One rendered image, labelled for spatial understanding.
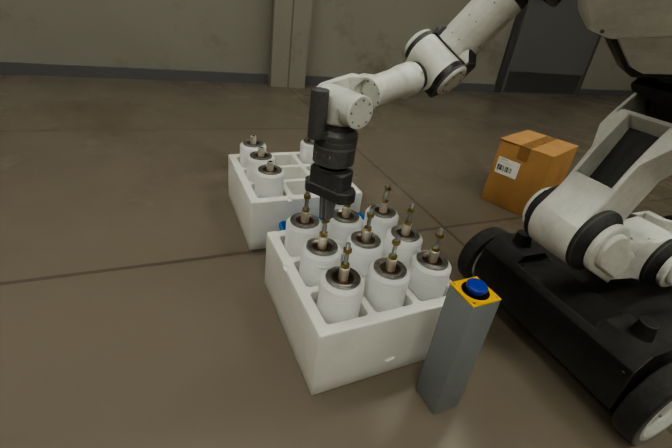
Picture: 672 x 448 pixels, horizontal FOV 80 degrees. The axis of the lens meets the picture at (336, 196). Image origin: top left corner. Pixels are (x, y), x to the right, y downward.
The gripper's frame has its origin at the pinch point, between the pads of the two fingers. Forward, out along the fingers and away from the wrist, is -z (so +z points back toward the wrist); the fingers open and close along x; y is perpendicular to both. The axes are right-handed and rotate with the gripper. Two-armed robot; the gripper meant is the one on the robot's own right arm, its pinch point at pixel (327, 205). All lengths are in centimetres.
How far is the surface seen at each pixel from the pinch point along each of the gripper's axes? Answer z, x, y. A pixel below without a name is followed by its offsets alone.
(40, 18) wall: 2, -285, 57
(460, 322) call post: -10.2, 34.7, -1.7
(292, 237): -13.9, -10.1, 1.2
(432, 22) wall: 26, -121, 321
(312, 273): -15.8, 1.2, -4.5
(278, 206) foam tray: -20.4, -30.9, 18.7
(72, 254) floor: -36, -70, -27
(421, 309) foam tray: -18.2, 25.1, 5.5
